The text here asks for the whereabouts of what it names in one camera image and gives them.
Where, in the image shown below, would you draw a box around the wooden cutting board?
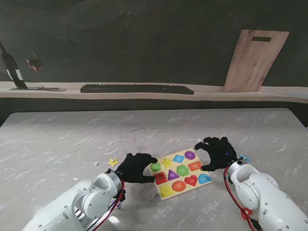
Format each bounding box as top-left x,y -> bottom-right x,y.
222,29 -> 290,93

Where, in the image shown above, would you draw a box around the long wooden shelf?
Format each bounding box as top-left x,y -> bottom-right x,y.
0,81 -> 308,104

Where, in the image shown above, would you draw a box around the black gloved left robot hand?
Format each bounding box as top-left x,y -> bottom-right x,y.
115,153 -> 159,184

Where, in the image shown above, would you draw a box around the red left arm cables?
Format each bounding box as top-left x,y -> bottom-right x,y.
84,179 -> 126,231

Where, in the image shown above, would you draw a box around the red wine glass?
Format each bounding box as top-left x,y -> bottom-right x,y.
26,50 -> 46,90

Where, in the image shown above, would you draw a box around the red right arm cables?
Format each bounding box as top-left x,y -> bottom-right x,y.
223,167 -> 262,231

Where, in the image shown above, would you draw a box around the red arm cables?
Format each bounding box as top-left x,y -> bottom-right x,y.
84,179 -> 126,231
223,167 -> 262,231

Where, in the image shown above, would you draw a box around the flat wooden coaster board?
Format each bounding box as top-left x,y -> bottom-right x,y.
9,86 -> 67,92

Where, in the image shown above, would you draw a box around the long black tray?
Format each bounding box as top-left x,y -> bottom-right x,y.
80,83 -> 194,95

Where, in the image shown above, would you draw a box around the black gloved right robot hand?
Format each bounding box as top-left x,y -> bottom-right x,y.
194,136 -> 238,172

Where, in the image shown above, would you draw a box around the dark wine bottle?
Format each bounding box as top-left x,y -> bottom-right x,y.
0,40 -> 28,89

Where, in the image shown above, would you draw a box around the wooden shape puzzle board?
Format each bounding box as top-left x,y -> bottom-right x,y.
147,148 -> 214,201

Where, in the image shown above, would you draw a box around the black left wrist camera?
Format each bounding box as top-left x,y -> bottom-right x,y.
115,187 -> 127,205

